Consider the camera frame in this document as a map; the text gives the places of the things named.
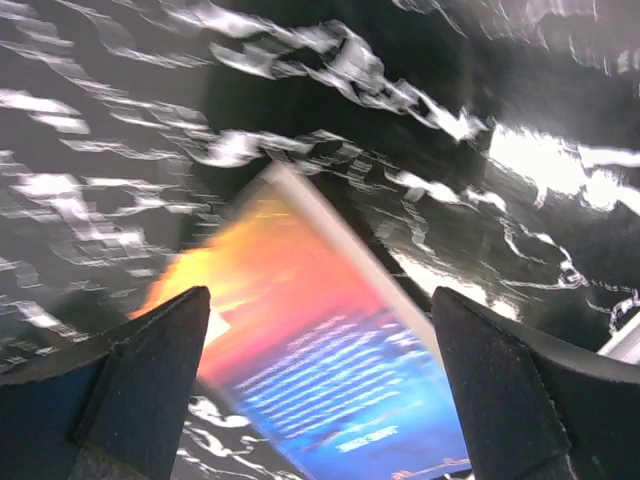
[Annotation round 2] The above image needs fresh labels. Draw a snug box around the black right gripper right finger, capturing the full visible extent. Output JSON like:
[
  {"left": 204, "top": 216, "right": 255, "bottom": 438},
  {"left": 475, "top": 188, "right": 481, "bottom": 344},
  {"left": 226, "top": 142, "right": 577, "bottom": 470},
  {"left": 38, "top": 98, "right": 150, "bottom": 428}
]
[{"left": 432, "top": 287, "right": 639, "bottom": 479}]

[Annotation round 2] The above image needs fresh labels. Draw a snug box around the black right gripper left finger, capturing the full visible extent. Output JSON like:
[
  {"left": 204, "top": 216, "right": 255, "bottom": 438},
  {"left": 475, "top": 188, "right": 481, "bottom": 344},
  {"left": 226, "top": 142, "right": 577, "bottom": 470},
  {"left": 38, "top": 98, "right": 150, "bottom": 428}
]
[{"left": 1, "top": 286, "right": 210, "bottom": 479}]

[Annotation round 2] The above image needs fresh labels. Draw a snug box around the blue paperback book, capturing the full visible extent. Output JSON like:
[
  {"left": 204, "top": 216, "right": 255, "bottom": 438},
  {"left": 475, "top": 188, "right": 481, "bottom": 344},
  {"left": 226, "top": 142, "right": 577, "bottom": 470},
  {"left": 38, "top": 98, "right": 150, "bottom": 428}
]
[{"left": 140, "top": 163, "right": 471, "bottom": 479}]

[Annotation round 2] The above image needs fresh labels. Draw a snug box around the black marbled table mat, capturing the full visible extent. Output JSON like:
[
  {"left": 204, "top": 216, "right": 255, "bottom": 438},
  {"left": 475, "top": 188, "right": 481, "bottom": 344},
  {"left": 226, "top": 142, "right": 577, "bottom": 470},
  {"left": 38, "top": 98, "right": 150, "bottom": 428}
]
[{"left": 0, "top": 0, "right": 640, "bottom": 480}]

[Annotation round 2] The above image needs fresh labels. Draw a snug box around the aluminium mounting rail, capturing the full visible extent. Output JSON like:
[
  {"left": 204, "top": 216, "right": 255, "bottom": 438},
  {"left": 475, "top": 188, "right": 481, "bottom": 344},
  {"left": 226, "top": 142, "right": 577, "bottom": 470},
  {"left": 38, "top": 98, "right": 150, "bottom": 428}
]
[{"left": 598, "top": 315, "right": 640, "bottom": 365}]

